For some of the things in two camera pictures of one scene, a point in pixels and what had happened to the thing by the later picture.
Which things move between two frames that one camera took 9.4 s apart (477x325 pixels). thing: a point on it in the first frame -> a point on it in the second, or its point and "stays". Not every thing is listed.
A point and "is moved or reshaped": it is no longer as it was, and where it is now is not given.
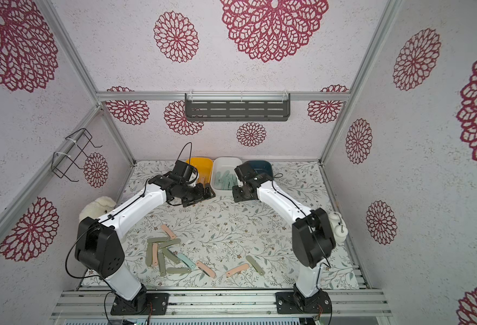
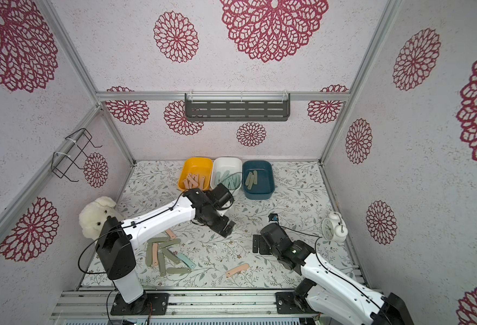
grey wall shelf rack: (238, 106) stays
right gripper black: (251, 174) -> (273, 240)
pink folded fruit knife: (169, 232) stays
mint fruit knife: (232, 182) stays
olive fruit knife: (261, 272) is moved or reshaped
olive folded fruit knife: (149, 254) stays
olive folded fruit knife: (161, 264) stays
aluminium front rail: (224, 304) stays
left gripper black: (201, 196) -> (220, 227)
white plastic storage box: (223, 177) stays
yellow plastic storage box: (204, 166) stays
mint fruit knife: (221, 185) is moved or reshaped
